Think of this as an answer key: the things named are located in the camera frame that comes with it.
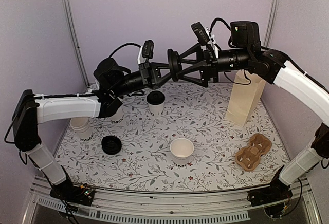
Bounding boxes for front aluminium rail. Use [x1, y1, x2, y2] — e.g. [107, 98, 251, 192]
[23, 177, 322, 223]

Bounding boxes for metal frame post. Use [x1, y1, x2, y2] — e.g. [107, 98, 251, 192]
[263, 0, 280, 48]
[62, 0, 90, 87]

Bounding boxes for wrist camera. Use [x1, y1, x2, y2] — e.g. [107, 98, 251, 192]
[191, 22, 221, 58]
[137, 40, 154, 65]

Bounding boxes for left metal frame post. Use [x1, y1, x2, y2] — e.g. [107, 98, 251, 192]
[62, 0, 90, 87]

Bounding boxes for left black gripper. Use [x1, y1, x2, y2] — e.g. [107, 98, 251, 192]
[112, 61, 180, 98]

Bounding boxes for black plastic cup lid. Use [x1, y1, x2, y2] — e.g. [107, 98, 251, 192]
[147, 90, 165, 105]

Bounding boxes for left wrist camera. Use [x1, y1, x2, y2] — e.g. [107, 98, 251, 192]
[137, 40, 154, 65]

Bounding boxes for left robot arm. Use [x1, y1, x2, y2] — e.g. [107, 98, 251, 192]
[8, 41, 177, 200]

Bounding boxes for white paper coffee cup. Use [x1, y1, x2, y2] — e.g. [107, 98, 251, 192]
[149, 102, 164, 117]

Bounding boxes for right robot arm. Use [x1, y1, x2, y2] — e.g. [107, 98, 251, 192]
[167, 21, 328, 201]

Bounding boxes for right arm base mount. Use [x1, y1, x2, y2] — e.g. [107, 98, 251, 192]
[247, 176, 293, 207]

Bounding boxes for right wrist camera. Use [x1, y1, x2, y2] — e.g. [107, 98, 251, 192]
[191, 22, 221, 58]

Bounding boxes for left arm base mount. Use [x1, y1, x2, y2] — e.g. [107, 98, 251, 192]
[50, 176, 95, 206]

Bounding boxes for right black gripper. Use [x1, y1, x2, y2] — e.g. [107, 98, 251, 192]
[175, 43, 251, 87]

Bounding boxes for floral patterned table mat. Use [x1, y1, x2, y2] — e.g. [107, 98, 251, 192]
[56, 82, 288, 192]

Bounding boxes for beige paper takeout bag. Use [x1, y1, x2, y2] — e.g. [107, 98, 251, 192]
[226, 70, 266, 127]

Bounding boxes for stack of black lids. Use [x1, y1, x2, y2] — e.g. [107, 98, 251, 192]
[101, 135, 122, 155]

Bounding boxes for right metal frame post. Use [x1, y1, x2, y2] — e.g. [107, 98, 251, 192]
[263, 0, 280, 48]

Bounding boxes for white cup holding straws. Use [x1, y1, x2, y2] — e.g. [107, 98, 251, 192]
[109, 109, 124, 124]

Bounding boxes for stack of white paper cups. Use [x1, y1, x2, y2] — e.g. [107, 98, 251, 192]
[70, 117, 94, 142]

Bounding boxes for brown cardboard cup carrier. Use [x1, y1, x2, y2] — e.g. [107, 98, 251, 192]
[235, 133, 272, 172]

